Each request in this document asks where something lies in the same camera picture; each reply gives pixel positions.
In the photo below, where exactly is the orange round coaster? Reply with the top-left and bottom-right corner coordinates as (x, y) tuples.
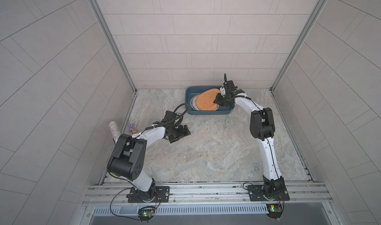
(196, 89), (221, 111)

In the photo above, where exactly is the teal plastic storage box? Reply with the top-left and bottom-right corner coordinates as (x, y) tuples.
(185, 86), (234, 115)

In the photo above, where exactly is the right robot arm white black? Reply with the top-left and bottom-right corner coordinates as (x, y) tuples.
(214, 79), (289, 201)

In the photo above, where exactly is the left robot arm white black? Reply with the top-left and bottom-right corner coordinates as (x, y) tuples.
(107, 125), (191, 202)

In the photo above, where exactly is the small purple bunny figurine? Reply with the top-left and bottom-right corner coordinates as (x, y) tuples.
(128, 124), (138, 135)

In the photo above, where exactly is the glitter silver cylinder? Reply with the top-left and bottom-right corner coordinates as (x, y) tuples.
(109, 121), (122, 144)

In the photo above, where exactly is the left controller board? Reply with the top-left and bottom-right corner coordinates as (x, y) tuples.
(138, 206), (156, 222)

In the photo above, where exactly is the controller board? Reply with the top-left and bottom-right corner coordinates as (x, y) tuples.
(267, 204), (283, 219)
(138, 206), (156, 222)

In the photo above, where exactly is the right controller board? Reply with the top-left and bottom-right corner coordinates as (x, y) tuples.
(267, 204), (283, 219)

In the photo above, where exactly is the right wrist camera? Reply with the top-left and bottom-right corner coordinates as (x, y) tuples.
(220, 87), (226, 96)

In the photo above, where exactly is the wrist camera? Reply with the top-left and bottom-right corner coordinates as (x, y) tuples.
(161, 111), (178, 124)
(220, 87), (226, 96)

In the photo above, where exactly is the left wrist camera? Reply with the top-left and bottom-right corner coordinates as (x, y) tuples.
(161, 111), (178, 124)

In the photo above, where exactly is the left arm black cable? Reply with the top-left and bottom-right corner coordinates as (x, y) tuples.
(145, 102), (190, 130)

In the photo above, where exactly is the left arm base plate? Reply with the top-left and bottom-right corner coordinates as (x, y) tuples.
(126, 186), (170, 203)

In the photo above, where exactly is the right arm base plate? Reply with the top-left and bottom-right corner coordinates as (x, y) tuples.
(246, 184), (290, 202)

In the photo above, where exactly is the aluminium frame rail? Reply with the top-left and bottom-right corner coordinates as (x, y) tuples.
(81, 181), (334, 217)

